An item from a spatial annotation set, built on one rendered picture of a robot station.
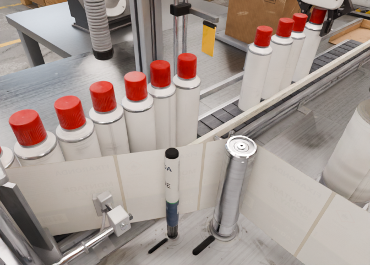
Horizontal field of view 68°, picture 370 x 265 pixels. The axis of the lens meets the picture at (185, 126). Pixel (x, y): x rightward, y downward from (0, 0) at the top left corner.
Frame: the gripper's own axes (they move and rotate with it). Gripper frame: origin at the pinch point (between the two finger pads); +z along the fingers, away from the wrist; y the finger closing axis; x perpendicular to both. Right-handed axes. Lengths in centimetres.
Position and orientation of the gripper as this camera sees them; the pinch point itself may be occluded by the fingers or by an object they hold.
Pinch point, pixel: (314, 25)
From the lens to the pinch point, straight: 82.7
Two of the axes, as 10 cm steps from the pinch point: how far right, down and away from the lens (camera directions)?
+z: -0.3, 7.6, 6.5
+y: 6.5, 5.1, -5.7
